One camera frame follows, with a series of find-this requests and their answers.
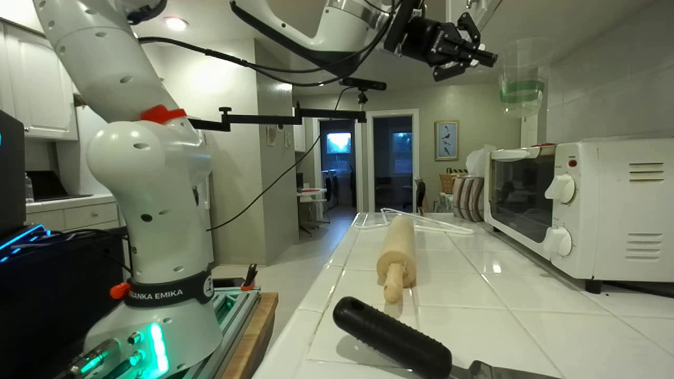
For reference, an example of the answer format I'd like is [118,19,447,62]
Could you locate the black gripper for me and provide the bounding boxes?
[400,12,501,85]

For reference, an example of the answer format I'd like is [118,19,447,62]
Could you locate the clear cup with green band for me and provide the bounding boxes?
[498,40,550,121]

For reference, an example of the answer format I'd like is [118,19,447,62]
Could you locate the white toaster oven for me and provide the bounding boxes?
[483,138,674,298]

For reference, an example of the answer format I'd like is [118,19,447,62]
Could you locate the white door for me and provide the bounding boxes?
[519,103,541,151]

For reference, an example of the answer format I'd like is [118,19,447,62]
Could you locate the glowing television screen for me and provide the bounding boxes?
[325,131,354,157]

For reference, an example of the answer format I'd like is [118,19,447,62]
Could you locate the wooden rolling pin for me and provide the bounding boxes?
[374,214,422,309]

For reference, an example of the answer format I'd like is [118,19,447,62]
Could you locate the round ceiling light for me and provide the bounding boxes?
[162,15,191,34]

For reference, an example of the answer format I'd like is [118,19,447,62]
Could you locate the wooden board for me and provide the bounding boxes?
[216,291,280,379]

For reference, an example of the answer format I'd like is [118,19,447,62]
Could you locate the black monitor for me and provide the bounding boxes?
[0,109,27,236]

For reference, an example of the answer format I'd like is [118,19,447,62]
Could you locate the black case with blue light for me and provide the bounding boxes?
[0,224,131,379]

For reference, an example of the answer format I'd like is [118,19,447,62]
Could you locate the framed wall picture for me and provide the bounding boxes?
[431,121,461,165]

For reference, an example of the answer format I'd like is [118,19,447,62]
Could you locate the black camera on mount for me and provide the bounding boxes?
[339,74,389,96]

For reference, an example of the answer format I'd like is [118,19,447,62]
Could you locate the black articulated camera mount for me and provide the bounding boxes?
[187,103,369,135]

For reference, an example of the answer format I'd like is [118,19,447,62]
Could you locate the thin black cable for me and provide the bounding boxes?
[206,131,327,236]

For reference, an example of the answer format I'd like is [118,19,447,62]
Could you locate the thick black cable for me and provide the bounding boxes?
[134,0,406,91]

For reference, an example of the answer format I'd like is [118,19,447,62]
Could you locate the black handled knife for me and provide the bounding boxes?
[330,296,559,379]

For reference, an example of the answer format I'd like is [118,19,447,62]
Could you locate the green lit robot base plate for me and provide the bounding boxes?
[61,286,261,379]

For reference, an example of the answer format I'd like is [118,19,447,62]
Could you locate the white wall cabinets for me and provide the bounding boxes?
[0,19,79,144]

